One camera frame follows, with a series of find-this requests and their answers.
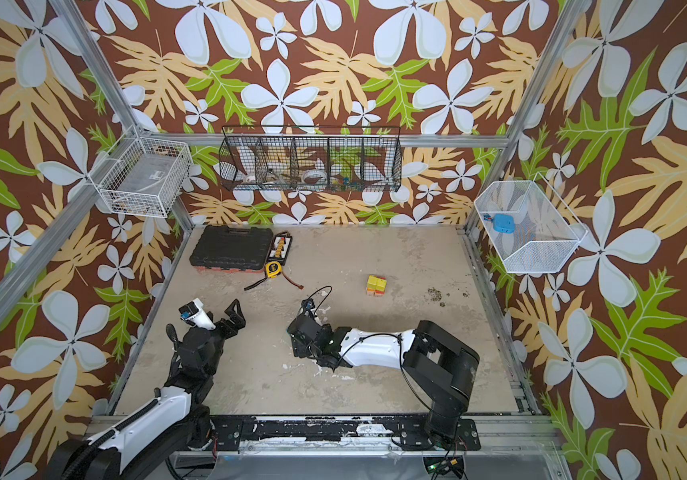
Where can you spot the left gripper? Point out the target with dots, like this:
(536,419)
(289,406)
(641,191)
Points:
(238,320)

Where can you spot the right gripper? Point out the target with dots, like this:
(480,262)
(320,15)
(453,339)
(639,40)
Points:
(303,327)

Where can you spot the yellow-green cube block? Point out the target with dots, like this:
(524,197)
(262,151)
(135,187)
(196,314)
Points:
(381,282)

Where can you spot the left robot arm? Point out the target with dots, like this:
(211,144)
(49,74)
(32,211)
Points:
(174,419)

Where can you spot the black tool case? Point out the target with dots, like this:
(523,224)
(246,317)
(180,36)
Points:
(226,248)

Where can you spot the yellow tape measure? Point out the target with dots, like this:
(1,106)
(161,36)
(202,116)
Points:
(273,269)

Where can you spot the electronics board with led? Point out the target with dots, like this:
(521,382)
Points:
(450,467)

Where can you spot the blue object in basket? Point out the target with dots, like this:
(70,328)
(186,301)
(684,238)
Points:
(502,223)

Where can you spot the white mesh basket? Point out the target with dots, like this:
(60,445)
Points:
(547,231)

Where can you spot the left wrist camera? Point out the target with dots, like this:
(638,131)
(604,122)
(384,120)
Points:
(193,313)

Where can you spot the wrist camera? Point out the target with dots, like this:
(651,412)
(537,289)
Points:
(193,313)
(308,308)

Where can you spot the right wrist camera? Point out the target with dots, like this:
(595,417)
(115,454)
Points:
(308,308)

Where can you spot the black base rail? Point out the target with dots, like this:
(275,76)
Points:
(234,432)

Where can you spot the white wire basket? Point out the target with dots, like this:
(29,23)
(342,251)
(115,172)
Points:
(142,174)

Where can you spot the black wire basket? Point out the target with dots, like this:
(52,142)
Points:
(317,159)

